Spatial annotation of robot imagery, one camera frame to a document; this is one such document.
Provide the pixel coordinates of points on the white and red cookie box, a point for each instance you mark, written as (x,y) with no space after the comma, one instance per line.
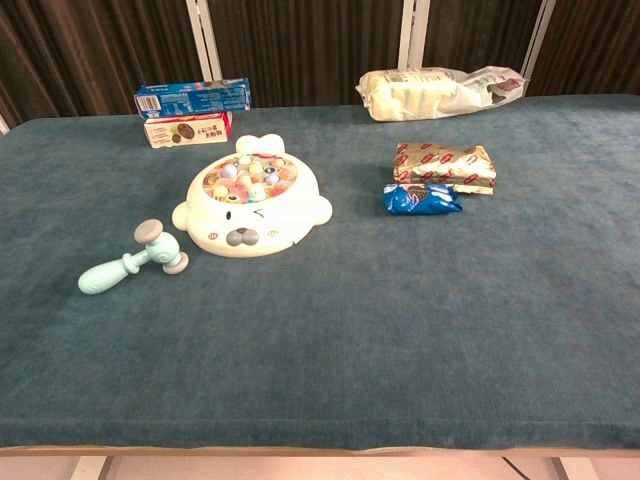
(210,131)

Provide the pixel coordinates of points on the teal blue table cloth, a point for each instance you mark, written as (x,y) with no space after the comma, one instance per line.
(350,325)

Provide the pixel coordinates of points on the blue Oreo snack packet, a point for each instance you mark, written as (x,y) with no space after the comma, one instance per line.
(420,200)

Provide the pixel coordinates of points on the white seal whack-a-mole toy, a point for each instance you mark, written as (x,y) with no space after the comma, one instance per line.
(300,210)

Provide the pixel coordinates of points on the dark brown pleated curtain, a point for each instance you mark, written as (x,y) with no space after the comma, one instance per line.
(310,45)

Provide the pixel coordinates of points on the white metal frame post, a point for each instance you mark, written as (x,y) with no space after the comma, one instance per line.
(539,35)
(414,30)
(3,124)
(202,35)

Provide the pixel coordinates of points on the gold foil snack packet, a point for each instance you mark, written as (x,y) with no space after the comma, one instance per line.
(440,165)

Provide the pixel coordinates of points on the clear plastic bread bag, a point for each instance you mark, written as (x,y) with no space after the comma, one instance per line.
(410,95)

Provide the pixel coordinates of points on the blue Oreo cookie box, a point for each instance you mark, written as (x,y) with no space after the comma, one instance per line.
(195,97)

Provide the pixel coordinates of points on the mint green toy hammer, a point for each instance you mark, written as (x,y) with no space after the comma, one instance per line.
(160,247)

